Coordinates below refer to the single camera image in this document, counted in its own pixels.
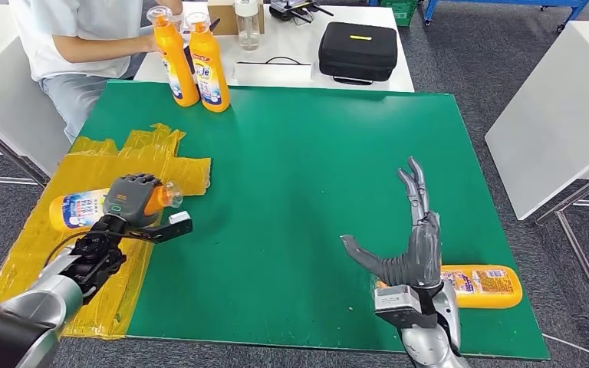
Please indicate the white desk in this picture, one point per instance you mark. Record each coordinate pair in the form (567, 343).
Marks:
(294, 40)

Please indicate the orange detergent bottle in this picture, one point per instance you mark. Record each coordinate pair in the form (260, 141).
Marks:
(487, 287)
(210, 71)
(76, 211)
(177, 71)

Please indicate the clear plastic water bottle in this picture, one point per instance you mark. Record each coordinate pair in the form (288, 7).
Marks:
(249, 30)

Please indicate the blue metal cart frame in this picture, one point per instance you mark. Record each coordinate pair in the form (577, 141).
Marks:
(569, 4)

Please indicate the person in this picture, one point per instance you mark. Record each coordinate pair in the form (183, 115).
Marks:
(71, 35)

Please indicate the person's right hand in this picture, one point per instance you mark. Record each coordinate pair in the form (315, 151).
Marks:
(149, 43)

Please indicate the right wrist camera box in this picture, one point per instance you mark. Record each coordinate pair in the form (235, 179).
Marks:
(401, 304)

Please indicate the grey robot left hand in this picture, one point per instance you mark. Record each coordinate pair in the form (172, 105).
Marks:
(129, 200)

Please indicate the green plastic crate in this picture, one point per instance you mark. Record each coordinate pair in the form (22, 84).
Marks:
(401, 10)

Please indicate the white table with metal legs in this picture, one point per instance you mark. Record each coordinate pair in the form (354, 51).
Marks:
(553, 117)

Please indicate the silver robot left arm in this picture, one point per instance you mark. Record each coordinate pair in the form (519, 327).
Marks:
(35, 304)

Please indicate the black remote controller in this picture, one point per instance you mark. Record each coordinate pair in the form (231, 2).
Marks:
(287, 10)

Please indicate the flat white box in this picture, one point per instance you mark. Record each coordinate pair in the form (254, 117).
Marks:
(274, 73)

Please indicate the brown cardboard box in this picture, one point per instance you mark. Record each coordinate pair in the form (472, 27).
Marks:
(223, 18)

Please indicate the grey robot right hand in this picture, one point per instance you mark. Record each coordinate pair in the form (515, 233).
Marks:
(424, 254)

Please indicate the green table mat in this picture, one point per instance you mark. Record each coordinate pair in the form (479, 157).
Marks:
(299, 167)

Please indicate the white side table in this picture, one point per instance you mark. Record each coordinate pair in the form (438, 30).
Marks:
(0, 101)

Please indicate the black zip carry case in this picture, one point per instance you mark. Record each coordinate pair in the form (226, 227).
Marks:
(358, 53)

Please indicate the yellow taped cardboard sheet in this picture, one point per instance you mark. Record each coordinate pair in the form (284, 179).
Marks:
(71, 274)

